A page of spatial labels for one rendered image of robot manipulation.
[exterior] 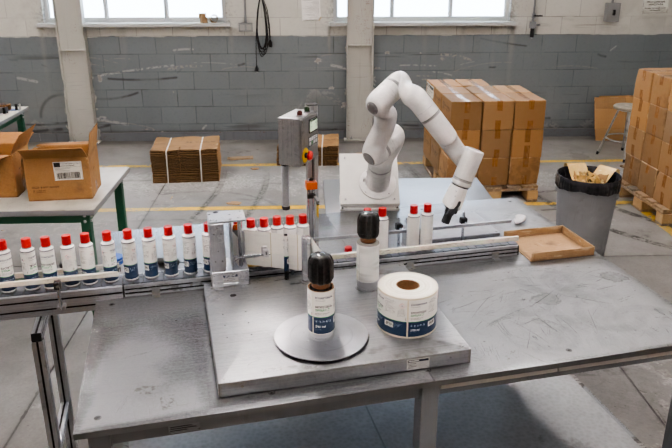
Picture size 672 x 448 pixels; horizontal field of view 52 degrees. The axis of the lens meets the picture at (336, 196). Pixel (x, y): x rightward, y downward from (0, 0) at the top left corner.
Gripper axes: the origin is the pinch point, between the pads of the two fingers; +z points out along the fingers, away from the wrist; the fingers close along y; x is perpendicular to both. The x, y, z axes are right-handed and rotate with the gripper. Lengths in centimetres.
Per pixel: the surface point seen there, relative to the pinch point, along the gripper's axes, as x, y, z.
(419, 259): -6.9, 4.2, 19.1
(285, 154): -74, -3, -6
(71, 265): -139, 2, 56
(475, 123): 144, -280, -24
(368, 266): -40, 32, 18
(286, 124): -78, -2, -18
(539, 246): 49.0, -1.1, 0.8
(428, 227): -7.3, 1.9, 5.3
